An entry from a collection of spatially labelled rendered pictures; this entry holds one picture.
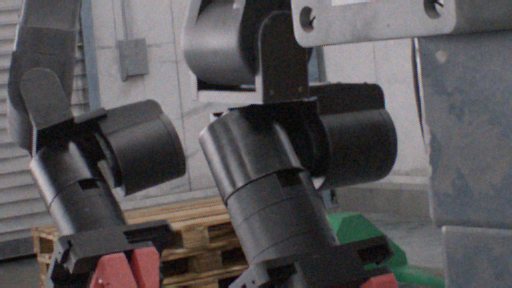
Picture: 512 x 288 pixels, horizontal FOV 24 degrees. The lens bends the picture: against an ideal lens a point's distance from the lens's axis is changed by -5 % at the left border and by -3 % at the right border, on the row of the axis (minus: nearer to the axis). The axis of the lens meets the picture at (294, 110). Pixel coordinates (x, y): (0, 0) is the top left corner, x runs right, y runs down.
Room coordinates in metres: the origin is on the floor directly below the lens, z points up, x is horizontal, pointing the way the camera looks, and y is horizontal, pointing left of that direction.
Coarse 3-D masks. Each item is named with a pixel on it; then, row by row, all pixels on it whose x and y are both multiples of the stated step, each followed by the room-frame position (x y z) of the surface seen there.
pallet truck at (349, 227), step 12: (324, 204) 6.21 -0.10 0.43; (336, 216) 6.07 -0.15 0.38; (348, 216) 6.03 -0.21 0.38; (360, 216) 6.07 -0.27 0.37; (336, 228) 5.99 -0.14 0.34; (348, 228) 6.01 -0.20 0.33; (360, 228) 6.05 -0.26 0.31; (372, 228) 6.09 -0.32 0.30; (348, 240) 5.99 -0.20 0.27; (396, 252) 6.12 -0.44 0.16; (372, 264) 6.02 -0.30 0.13; (384, 264) 6.06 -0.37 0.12; (396, 264) 6.09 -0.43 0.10; (396, 276) 5.96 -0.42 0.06; (408, 276) 5.89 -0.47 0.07; (420, 276) 5.81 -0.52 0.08; (432, 276) 5.74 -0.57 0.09
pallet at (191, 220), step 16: (160, 208) 6.73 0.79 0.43; (176, 208) 6.67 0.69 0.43; (192, 208) 6.61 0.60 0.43; (208, 208) 6.53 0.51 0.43; (224, 208) 6.49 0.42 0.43; (176, 224) 6.03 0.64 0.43; (192, 224) 6.02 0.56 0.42; (208, 224) 6.07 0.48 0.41; (48, 240) 6.36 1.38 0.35; (176, 240) 6.06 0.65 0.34; (192, 240) 6.02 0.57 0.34; (208, 240) 6.06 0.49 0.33; (224, 240) 6.14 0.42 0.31
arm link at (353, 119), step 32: (256, 32) 0.75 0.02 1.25; (288, 32) 0.76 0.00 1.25; (256, 64) 0.75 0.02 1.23; (288, 64) 0.76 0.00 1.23; (192, 96) 0.81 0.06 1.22; (224, 96) 0.78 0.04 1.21; (256, 96) 0.75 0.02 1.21; (288, 96) 0.76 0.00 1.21; (320, 96) 0.80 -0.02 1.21; (352, 96) 0.81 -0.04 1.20; (384, 96) 0.83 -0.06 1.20; (320, 128) 0.80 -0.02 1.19; (352, 128) 0.80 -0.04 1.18; (384, 128) 0.82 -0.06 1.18; (352, 160) 0.80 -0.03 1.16; (384, 160) 0.82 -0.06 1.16
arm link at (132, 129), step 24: (48, 72) 1.01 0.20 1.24; (24, 96) 1.00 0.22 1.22; (48, 96) 1.00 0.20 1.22; (48, 120) 0.99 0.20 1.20; (72, 120) 1.00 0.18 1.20; (96, 120) 1.02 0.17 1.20; (120, 120) 1.03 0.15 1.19; (144, 120) 1.03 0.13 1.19; (168, 120) 1.03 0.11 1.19; (120, 144) 1.01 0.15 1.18; (144, 144) 1.01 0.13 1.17; (168, 144) 1.02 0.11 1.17; (120, 168) 1.00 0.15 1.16; (144, 168) 1.01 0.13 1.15; (168, 168) 1.02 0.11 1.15; (120, 192) 1.03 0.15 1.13
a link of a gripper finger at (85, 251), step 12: (72, 240) 0.92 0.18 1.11; (84, 240) 0.92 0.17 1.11; (96, 240) 0.92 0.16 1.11; (108, 240) 0.93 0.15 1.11; (120, 240) 0.93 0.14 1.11; (72, 252) 0.91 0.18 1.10; (84, 252) 0.91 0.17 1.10; (96, 252) 0.91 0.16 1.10; (108, 252) 0.92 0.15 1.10; (120, 252) 0.93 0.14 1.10; (132, 252) 0.93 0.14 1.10; (144, 252) 0.93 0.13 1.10; (156, 252) 0.94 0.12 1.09; (72, 264) 0.91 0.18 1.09; (84, 264) 0.91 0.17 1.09; (96, 264) 0.92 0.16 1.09; (132, 264) 0.94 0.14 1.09; (144, 264) 0.93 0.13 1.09; (156, 264) 0.93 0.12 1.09; (144, 276) 0.92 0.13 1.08; (156, 276) 0.93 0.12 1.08
